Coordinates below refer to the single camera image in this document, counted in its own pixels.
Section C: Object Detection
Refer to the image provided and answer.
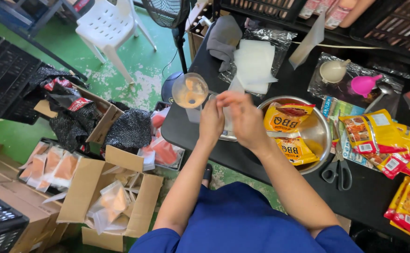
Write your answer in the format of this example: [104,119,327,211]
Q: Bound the cardboard box with black bags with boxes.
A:
[33,84,125,145]

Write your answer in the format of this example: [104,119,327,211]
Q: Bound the steel weighing scale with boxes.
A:
[208,93,240,142]

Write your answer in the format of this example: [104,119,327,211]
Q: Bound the person's black sandal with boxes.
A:
[202,163,214,189]

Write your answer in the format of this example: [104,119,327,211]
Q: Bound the stack of clear flat pouches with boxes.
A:
[233,39,279,95]

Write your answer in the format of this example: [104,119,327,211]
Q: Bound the clear plastic pouch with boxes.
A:
[289,11,327,70]
[222,75,246,133]

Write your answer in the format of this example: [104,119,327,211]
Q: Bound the person's left hand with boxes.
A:
[198,98,226,143]

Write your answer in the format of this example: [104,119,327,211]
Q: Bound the row of labelled bottles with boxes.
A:
[298,0,376,31]

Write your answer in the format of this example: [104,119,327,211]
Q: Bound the bin of red filled pouches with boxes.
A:
[138,101,186,172]

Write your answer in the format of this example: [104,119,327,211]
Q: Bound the large steel bowl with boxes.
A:
[257,95,333,175]

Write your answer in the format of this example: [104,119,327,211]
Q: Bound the person's right hand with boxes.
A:
[216,90,273,152]

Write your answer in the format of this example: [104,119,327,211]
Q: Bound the grey cloth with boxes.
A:
[206,15,243,73]

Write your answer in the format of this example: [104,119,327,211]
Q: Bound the hanging clear plastic pouch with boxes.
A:
[289,11,327,70]

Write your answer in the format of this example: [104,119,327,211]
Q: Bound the metal spoon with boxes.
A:
[364,82,395,114]

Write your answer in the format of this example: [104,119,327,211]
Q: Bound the pile of flat cardboard boxes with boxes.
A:
[0,136,69,253]

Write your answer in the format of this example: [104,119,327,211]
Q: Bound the pink plastic funnel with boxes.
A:
[350,74,384,99]

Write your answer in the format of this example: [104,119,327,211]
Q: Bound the blue metal bench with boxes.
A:
[0,0,90,82]

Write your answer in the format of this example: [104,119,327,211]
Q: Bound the black mesh bag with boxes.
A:
[103,108,153,153]

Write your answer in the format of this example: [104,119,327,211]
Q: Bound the person's blue clothing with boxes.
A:
[128,181,364,253]

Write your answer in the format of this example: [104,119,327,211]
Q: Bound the stack of black plastic crates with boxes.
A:
[0,25,48,126]

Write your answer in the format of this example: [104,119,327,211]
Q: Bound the beige cable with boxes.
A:
[291,41,385,50]

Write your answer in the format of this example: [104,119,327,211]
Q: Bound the blue printed packet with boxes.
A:
[320,95,378,170]

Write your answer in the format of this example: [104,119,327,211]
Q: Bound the beige plastic funnel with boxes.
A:
[319,59,352,84]

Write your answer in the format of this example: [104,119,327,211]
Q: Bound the open cardboard box with pouches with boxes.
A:
[56,145,164,253]

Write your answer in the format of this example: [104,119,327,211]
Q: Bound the clear plastic bag under funnels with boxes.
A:
[307,52,405,117]

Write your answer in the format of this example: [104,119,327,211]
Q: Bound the black standing fan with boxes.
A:
[141,0,192,104]

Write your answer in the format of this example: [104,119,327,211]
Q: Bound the clear funnel with orange powder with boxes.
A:
[171,72,210,109]

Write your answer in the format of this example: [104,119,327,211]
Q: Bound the cardboard box beside fan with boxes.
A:
[185,0,215,63]

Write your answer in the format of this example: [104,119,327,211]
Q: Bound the large black crate on shelf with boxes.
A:
[349,0,410,61]

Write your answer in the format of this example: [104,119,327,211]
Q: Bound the grey handled scissors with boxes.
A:
[321,119,353,192]

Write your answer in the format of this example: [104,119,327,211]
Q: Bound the crinkled clear plastic wrapper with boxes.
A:
[218,28,298,99]

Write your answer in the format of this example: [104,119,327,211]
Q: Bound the tray of orange filled pouches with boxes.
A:
[18,137,87,193]

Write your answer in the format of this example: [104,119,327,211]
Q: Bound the white plastic chair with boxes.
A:
[75,0,158,84]

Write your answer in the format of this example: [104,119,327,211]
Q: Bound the small clear pouch under funnel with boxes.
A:
[185,105,203,124]

